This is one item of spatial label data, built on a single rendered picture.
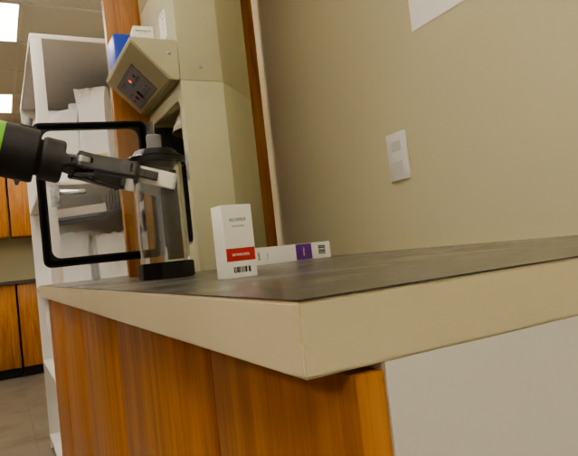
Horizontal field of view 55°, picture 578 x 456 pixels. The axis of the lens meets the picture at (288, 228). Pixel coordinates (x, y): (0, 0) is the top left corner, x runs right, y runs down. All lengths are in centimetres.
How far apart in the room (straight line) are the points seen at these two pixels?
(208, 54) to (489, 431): 124
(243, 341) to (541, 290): 19
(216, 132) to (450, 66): 57
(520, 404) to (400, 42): 109
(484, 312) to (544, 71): 78
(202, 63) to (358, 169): 48
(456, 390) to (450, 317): 4
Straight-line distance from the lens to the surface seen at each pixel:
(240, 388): 45
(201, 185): 137
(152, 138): 107
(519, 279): 38
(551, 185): 107
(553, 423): 41
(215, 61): 147
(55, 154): 101
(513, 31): 114
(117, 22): 185
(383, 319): 31
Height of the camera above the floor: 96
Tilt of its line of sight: 2 degrees up
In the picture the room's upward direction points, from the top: 6 degrees counter-clockwise
